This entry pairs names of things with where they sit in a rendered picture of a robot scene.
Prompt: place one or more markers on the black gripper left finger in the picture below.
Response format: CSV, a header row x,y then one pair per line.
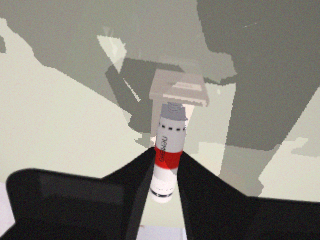
x,y
114,203

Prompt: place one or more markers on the white and red cylindrical battery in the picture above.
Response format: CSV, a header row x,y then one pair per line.
x,y
169,143

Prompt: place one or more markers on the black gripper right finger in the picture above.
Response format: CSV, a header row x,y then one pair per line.
x,y
215,210

